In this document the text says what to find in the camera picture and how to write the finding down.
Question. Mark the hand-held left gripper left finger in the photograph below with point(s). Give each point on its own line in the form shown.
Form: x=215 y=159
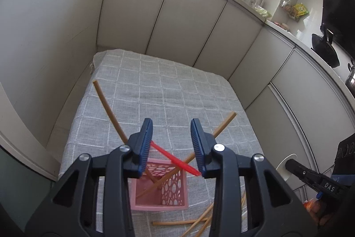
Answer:
x=145 y=148

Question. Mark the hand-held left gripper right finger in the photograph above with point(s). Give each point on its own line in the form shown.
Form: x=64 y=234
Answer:
x=197 y=142

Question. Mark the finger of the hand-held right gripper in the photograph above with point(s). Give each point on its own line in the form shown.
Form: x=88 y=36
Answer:
x=302 y=170

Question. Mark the red plastic spoon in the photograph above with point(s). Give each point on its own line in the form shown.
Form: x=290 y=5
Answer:
x=177 y=160

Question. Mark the pink perforated plastic basket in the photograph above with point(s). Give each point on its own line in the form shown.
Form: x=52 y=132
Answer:
x=177 y=187

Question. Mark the white round disc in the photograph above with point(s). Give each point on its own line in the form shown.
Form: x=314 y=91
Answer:
x=285 y=163

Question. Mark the grey checked tablecloth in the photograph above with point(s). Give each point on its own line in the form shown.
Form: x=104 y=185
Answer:
x=166 y=87

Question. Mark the steel pot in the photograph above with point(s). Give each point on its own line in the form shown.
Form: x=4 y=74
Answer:
x=351 y=76

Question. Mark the black wok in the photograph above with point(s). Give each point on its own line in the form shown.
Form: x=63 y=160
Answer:
x=327 y=51

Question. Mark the white lower kitchen cabinets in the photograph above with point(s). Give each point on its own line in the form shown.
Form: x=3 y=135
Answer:
x=194 y=17

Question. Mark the glass sliding door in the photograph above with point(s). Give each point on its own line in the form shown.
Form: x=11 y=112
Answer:
x=16 y=170

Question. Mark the white kitchen countertop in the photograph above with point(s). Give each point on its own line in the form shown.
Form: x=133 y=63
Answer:
x=291 y=31

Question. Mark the white jug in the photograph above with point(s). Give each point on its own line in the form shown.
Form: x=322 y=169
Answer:
x=259 y=1

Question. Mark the yellow snack bag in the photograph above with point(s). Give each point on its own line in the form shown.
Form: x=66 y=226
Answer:
x=301 y=8

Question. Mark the metal wall rack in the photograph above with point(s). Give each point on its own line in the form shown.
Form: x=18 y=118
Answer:
x=289 y=10

